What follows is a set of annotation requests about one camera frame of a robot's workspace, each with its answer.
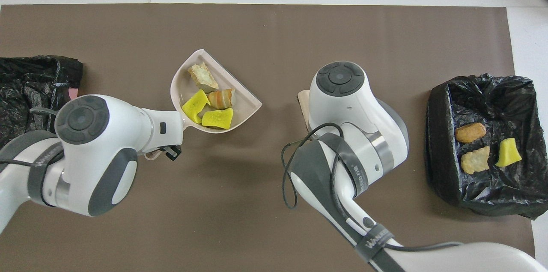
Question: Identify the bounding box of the small round croissant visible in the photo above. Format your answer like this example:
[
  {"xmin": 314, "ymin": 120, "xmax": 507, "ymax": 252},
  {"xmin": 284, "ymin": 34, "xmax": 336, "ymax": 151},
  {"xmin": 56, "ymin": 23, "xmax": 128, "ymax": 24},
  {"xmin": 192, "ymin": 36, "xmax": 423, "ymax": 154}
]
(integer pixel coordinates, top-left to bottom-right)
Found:
[{"xmin": 207, "ymin": 88, "xmax": 236, "ymax": 110}]

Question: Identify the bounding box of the yellow sponge wedge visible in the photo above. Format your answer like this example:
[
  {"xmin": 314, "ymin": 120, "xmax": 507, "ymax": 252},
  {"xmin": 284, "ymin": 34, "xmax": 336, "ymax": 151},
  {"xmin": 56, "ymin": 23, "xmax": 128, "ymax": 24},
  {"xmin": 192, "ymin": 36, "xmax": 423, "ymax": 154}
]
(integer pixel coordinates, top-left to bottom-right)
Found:
[{"xmin": 495, "ymin": 137, "xmax": 523, "ymax": 167}]

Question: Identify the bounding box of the beige hand brush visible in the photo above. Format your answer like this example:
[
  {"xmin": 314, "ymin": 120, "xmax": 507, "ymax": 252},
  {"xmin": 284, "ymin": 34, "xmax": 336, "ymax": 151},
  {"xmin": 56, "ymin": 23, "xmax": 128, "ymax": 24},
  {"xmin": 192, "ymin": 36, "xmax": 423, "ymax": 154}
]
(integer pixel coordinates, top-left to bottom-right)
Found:
[{"xmin": 298, "ymin": 90, "xmax": 311, "ymax": 133}]

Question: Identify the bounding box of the black bag lined pink bin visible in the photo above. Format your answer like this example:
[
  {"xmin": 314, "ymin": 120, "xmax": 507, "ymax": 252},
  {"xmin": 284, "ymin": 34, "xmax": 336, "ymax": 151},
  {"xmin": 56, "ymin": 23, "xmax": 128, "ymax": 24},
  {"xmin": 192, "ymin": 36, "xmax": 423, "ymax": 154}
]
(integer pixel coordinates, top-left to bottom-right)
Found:
[{"xmin": 0, "ymin": 55, "xmax": 84, "ymax": 148}]

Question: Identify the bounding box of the yellow sponge piece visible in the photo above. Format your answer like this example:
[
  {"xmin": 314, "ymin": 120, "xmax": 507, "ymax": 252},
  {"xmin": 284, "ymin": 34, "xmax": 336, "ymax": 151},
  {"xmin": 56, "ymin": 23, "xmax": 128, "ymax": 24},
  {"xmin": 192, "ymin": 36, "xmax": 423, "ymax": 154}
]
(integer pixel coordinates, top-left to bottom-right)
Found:
[
  {"xmin": 182, "ymin": 89, "xmax": 210, "ymax": 124},
  {"xmin": 201, "ymin": 108, "xmax": 234, "ymax": 130}
]

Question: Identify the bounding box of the beige plastic dustpan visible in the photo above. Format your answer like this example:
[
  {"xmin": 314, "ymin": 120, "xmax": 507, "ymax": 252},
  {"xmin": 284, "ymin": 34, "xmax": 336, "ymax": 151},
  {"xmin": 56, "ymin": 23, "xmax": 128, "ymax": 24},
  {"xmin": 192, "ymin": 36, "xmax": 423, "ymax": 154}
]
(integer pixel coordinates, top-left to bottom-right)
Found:
[{"xmin": 143, "ymin": 49, "xmax": 263, "ymax": 161}]

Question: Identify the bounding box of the brown table mat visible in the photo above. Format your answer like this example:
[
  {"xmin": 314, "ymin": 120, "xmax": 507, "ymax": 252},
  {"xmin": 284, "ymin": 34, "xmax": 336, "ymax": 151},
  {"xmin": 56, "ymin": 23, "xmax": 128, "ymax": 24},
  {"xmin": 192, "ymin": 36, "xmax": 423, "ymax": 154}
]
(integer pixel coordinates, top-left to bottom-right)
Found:
[{"xmin": 0, "ymin": 4, "xmax": 538, "ymax": 272}]

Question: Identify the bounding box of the long flaky croissant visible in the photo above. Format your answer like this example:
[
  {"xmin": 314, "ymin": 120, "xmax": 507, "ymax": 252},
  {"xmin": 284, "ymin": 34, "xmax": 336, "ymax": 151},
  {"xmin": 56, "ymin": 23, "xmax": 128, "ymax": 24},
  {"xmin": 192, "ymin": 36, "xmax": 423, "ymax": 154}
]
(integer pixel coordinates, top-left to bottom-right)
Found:
[{"xmin": 461, "ymin": 146, "xmax": 491, "ymax": 175}]

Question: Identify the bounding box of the pale flaky pastry piece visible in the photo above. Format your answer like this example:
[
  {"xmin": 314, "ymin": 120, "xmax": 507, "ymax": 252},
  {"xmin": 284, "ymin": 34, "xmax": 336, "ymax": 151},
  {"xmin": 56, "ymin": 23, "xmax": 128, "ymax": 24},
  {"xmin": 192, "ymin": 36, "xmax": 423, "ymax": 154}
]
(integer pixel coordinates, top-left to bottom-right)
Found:
[{"xmin": 188, "ymin": 63, "xmax": 219, "ymax": 94}]

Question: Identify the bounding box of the brown bread loaf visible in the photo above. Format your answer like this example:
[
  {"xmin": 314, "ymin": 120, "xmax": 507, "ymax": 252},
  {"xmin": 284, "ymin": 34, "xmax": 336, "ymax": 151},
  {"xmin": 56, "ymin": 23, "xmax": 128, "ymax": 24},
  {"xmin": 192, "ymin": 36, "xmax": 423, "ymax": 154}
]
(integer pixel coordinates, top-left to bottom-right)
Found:
[{"xmin": 455, "ymin": 123, "xmax": 487, "ymax": 143}]

